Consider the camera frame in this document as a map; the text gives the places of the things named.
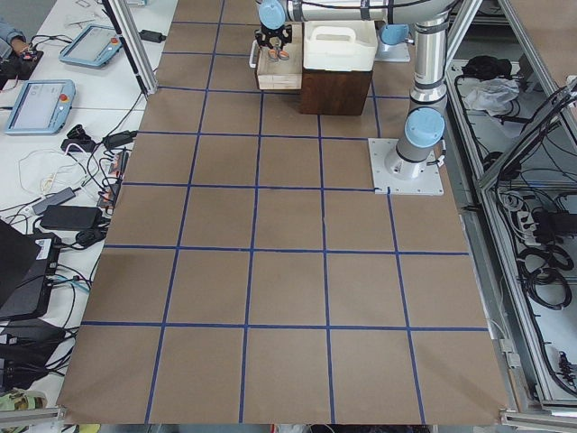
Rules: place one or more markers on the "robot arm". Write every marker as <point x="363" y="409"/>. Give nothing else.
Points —
<point x="425" y="124"/>

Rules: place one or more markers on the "white drawer handle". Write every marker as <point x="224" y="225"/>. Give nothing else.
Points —
<point x="254" y="55"/>

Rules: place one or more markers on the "orange handled scissors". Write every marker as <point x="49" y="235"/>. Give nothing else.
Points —
<point x="276" y="53"/>

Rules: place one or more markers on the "aluminium frame post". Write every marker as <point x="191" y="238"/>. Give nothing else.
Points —
<point x="121" y="18"/>

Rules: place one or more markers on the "black laptop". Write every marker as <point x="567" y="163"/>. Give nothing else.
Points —
<point x="27" y="262"/>

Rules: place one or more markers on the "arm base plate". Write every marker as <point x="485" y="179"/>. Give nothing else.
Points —
<point x="393" y="53"/>
<point x="391" y="175"/>

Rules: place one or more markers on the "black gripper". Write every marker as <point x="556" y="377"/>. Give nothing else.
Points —
<point x="273" y="34"/>

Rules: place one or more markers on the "white plastic tray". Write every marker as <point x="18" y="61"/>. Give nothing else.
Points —
<point x="339" y="45"/>

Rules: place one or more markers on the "teach pendant far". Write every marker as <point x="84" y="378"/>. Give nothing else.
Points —
<point x="95" y="46"/>

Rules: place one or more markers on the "teach pendant near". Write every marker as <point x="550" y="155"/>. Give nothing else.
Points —
<point x="41" y="108"/>

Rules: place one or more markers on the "dark wooden cabinet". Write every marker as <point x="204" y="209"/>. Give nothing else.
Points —
<point x="334" y="92"/>

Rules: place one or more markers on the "teach pendant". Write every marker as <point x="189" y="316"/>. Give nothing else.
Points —
<point x="41" y="108"/>
<point x="95" y="46"/>

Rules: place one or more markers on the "black power brick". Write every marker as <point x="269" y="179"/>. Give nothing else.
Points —
<point x="70" y="218"/>

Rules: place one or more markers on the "wooden drawer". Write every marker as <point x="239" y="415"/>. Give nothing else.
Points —
<point x="280" y="75"/>

